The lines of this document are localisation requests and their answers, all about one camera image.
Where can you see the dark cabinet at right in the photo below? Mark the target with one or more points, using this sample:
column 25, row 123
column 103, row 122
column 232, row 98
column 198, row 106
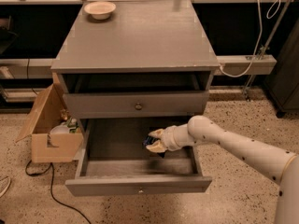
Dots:
column 282, row 85

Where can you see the white shoe tip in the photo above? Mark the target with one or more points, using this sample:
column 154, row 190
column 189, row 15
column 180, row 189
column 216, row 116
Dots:
column 4, row 185

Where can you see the blue rxbar blueberry wrapper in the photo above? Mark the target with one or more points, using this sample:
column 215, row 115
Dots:
column 149, row 141

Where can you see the white plate in box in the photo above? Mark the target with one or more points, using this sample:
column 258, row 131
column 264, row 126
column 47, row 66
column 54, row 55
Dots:
column 59, row 129

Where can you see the open grey middle drawer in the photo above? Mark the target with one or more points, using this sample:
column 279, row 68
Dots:
column 113, row 161

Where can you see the open cardboard box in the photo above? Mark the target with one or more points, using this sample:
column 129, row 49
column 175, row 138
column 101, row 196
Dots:
column 49, row 111

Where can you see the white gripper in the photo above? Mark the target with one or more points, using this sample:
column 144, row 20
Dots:
column 169, row 138

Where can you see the closed grey top drawer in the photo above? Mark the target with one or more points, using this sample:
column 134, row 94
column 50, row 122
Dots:
column 135, row 104

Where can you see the white paper bowl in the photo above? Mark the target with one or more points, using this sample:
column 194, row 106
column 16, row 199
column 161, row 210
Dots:
column 100, row 10

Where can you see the grey wooden drawer cabinet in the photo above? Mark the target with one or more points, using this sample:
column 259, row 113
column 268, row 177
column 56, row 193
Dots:
column 147, row 46

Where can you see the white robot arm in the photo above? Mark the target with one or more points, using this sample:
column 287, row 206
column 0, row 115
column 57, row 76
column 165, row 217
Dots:
column 277, row 164

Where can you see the metal pole stand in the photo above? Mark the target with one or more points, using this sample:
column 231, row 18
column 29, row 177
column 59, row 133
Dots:
column 257, row 56

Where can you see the green package in box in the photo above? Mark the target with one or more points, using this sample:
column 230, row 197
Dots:
column 72, row 125

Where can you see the grey wall rail ledge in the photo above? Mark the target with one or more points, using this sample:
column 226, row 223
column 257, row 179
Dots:
column 40, row 68

